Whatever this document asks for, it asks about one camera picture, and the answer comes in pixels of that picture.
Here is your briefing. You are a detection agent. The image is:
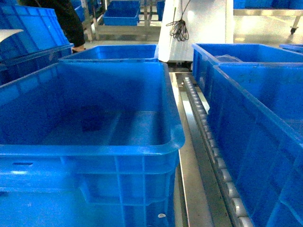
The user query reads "stainless steel shelf rack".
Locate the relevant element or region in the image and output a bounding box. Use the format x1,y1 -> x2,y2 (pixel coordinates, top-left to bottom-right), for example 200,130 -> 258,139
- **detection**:
169,72 -> 253,227

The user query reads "empty blue bin left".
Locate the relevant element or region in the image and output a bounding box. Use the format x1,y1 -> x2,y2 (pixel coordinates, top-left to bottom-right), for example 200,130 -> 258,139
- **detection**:
0,62 -> 185,227

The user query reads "empty blue bin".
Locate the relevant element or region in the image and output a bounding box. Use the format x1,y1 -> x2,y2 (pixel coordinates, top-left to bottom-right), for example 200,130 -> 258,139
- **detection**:
208,65 -> 303,227
0,62 -> 185,227

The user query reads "empty blue bin right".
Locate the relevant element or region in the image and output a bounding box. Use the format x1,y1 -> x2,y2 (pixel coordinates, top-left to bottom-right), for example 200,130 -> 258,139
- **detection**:
208,65 -> 303,227

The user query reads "white pillar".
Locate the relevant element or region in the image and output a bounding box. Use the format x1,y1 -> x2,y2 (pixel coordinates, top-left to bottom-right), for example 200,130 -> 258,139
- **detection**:
158,0 -> 234,62

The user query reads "black coiled cable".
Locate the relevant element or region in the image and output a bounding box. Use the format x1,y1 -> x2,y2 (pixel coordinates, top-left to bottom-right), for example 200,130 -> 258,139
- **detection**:
165,0 -> 191,42

